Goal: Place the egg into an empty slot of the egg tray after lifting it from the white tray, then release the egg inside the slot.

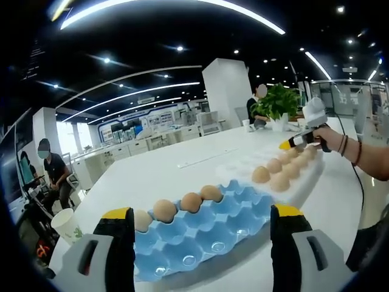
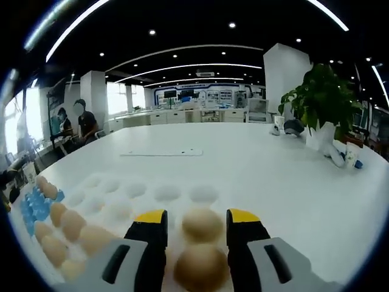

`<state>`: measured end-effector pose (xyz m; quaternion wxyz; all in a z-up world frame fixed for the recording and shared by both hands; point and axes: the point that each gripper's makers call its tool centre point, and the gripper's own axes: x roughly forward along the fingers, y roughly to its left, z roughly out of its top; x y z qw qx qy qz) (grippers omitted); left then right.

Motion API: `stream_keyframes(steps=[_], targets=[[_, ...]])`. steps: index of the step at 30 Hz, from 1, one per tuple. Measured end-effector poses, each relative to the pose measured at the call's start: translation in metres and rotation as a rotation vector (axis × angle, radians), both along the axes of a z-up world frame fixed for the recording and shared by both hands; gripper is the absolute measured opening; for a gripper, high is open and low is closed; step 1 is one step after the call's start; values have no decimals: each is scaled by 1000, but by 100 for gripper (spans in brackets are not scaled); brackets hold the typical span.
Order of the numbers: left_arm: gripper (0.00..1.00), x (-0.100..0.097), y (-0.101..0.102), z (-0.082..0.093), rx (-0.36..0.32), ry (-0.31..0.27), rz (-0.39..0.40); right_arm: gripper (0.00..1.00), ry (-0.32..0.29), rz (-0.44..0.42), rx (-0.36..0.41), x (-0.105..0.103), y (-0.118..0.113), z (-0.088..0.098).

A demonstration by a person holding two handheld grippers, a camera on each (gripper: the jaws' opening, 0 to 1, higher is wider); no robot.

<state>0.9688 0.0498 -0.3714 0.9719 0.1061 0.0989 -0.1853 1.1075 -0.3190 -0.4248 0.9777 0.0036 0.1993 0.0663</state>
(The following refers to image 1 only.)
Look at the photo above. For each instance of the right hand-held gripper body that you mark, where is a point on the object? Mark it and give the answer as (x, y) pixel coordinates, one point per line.
(316, 114)

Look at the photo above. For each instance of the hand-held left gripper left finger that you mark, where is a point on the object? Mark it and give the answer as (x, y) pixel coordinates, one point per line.
(104, 267)

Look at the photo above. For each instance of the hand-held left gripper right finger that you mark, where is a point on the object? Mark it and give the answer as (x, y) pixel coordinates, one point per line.
(288, 261)

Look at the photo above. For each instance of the cluster of brown eggs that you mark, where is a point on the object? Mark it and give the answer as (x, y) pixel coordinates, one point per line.
(279, 182)

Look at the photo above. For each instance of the brown chicken egg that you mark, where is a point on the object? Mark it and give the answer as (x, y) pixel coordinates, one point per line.
(165, 210)
(142, 220)
(211, 193)
(191, 202)

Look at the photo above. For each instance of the blue egg tray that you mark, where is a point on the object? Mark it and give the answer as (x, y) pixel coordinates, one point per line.
(212, 222)

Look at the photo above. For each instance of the white foam egg holder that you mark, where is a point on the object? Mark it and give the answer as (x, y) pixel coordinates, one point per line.
(304, 185)

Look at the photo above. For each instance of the person's right hand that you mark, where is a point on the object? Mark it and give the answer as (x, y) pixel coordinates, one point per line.
(331, 140)

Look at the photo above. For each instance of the green potted plant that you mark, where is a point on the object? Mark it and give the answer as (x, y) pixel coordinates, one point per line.
(278, 102)

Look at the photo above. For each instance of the grey rounded object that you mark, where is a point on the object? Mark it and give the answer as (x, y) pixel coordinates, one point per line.
(260, 123)

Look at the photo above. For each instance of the black rounded object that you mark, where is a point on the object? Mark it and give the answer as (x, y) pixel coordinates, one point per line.
(47, 271)

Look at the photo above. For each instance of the white paper cup green print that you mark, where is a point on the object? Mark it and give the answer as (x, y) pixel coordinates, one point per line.
(65, 225)

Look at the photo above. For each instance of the person's dark clothing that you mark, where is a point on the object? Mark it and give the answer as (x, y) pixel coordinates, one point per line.
(370, 243)

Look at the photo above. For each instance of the black equipment cart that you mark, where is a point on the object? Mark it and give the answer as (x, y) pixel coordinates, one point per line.
(33, 219)

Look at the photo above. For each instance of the white square pillar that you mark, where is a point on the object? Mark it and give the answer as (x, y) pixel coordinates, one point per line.
(44, 124)
(225, 91)

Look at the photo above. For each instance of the white mesh office chair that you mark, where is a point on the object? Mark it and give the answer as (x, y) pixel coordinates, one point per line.
(209, 121)

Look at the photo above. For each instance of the white table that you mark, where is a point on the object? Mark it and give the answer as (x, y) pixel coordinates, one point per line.
(146, 170)

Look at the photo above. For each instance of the white cabinet row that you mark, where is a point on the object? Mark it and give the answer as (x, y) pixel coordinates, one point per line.
(127, 149)

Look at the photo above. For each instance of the computer monitor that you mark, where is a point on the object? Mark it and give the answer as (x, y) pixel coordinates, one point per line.
(9, 170)

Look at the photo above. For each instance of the black desktop monitor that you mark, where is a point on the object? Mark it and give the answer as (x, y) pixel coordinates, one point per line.
(116, 127)
(133, 123)

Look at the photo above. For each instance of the ceiling air conditioner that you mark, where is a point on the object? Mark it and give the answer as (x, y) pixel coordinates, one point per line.
(146, 99)

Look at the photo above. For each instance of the blue framed display wall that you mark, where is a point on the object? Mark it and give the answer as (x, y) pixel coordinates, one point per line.
(158, 117)

